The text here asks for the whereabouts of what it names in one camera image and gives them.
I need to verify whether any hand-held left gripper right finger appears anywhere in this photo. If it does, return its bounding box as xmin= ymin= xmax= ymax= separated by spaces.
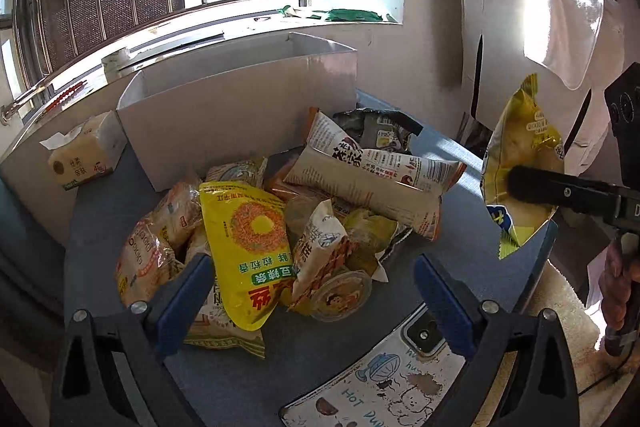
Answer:
xmin=414 ymin=253 xmax=581 ymax=427

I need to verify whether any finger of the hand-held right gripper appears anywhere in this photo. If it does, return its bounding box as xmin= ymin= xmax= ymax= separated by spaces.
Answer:
xmin=505 ymin=164 xmax=622 ymax=224

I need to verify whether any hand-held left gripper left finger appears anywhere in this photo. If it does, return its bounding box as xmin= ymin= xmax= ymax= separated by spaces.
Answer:
xmin=50 ymin=252 xmax=216 ymax=427

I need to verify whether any yellow blue snack bag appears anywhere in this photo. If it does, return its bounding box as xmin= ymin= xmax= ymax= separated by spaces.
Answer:
xmin=480 ymin=74 xmax=566 ymax=260

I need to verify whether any long white printed snack packet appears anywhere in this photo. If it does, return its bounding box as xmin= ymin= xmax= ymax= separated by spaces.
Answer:
xmin=284 ymin=146 xmax=443 ymax=242

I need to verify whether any orange snack packet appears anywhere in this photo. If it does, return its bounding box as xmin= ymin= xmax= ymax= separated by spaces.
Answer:
xmin=264 ymin=156 xmax=321 ymax=208

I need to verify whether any white cardboard box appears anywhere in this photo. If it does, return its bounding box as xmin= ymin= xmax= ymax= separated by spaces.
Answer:
xmin=116 ymin=32 xmax=358 ymax=192

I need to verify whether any white snack packet red print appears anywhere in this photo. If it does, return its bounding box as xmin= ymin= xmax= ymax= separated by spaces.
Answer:
xmin=305 ymin=109 xmax=467 ymax=200

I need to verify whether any person's right hand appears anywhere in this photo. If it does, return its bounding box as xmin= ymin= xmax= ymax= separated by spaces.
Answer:
xmin=597 ymin=237 xmax=640 ymax=338

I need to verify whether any white flat snack packet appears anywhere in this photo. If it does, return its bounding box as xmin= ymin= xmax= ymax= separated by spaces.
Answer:
xmin=184 ymin=277 xmax=267 ymax=360

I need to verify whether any clear bread bag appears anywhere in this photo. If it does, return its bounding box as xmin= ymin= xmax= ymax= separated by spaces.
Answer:
xmin=206 ymin=157 xmax=268 ymax=188
xmin=150 ymin=179 xmax=203 ymax=253
xmin=116 ymin=217 xmax=187 ymax=308

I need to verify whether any large yellow sunflower seed bag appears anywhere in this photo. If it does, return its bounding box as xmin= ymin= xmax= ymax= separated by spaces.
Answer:
xmin=199 ymin=181 xmax=287 ymax=332

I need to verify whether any phone with cartoon case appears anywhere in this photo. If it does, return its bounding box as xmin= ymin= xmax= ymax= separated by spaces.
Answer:
xmin=280 ymin=307 xmax=481 ymax=427

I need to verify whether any clear cup cartoon lid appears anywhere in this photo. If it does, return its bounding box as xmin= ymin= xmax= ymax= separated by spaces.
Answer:
xmin=309 ymin=271 xmax=375 ymax=323

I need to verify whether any yellow crumpled snack packet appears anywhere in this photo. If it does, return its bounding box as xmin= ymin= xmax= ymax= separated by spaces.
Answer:
xmin=344 ymin=207 xmax=413 ymax=284

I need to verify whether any beige fuzzy mat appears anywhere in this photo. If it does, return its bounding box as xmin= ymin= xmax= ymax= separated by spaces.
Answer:
xmin=525 ymin=257 xmax=608 ymax=413

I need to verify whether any white towel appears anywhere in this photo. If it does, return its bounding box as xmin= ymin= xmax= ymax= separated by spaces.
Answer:
xmin=522 ymin=0 xmax=606 ymax=90

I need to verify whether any small white zigzag snack packet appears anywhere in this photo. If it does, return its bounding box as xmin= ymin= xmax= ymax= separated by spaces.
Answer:
xmin=291 ymin=199 xmax=351 ymax=308

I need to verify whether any white plastic chair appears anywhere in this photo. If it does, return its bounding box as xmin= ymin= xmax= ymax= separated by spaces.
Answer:
xmin=460 ymin=0 xmax=626 ymax=172

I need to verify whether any tissue pack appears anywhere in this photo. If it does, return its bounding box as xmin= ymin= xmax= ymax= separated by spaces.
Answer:
xmin=40 ymin=111 xmax=126 ymax=192

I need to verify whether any dark grey snack packet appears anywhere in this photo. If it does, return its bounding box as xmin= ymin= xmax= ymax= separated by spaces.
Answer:
xmin=334 ymin=107 xmax=423 ymax=152

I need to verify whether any orange pen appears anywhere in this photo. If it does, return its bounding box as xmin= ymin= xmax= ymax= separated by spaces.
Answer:
xmin=47 ymin=82 xmax=88 ymax=112

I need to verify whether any green plastic packet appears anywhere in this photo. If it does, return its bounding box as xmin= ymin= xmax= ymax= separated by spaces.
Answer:
xmin=327 ymin=8 xmax=385 ymax=24

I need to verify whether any pale green packet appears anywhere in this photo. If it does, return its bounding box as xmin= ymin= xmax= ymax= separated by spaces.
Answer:
xmin=280 ymin=6 xmax=327 ymax=20

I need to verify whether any steel window guard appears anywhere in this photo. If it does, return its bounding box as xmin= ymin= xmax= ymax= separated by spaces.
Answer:
xmin=0 ymin=0 xmax=328 ymax=124

